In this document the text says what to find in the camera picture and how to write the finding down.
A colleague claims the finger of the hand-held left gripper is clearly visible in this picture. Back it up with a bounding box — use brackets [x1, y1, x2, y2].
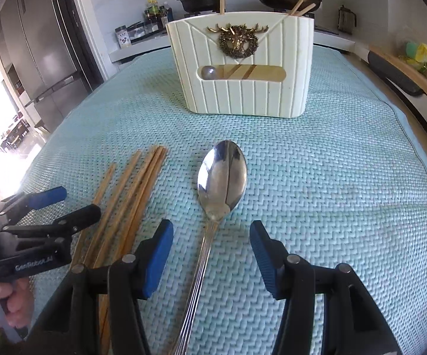
[0, 187, 68, 217]
[4, 204, 102, 238]

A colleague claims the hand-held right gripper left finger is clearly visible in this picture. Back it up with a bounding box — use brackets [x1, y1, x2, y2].
[25, 219, 174, 355]

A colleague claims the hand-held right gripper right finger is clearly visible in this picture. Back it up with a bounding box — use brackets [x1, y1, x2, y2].
[250, 221, 403, 355]

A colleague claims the bundle of wooden chopsticks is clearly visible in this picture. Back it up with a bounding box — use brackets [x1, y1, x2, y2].
[71, 146, 168, 355]

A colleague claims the large steel spoon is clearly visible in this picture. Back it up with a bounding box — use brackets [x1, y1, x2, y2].
[169, 140, 248, 355]

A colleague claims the cream ribbed utensil holder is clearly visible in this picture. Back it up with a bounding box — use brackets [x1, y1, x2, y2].
[165, 11, 315, 119]

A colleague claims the person's left hand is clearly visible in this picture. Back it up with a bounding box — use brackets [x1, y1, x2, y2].
[0, 277, 36, 341]

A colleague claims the dark wooden furniture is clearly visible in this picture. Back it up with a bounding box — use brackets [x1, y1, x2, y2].
[0, 116, 29, 152]

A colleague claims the light blue woven towel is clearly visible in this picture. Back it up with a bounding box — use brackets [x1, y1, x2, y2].
[25, 44, 427, 355]

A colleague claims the tall shelf cabinet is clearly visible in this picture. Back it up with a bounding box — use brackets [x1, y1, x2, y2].
[0, 15, 25, 97]

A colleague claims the grey steel refrigerator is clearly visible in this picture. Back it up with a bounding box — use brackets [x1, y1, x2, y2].
[0, 0, 92, 134]

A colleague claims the white label spice jar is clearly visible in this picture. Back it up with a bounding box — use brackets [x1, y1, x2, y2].
[115, 26, 132, 49]

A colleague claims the black lid seasoning jar set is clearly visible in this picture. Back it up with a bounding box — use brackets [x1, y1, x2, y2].
[126, 21, 166, 41]

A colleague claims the yellow cap oil bottle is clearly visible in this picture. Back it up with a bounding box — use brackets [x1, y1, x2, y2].
[145, 0, 161, 26]

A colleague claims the black tray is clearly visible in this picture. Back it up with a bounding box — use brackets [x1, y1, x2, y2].
[367, 50, 426, 97]

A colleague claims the glass pitcher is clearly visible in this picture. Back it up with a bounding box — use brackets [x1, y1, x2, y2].
[337, 5, 357, 36]

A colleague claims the yellow green plastic bag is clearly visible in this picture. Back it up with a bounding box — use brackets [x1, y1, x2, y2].
[396, 39, 427, 80]

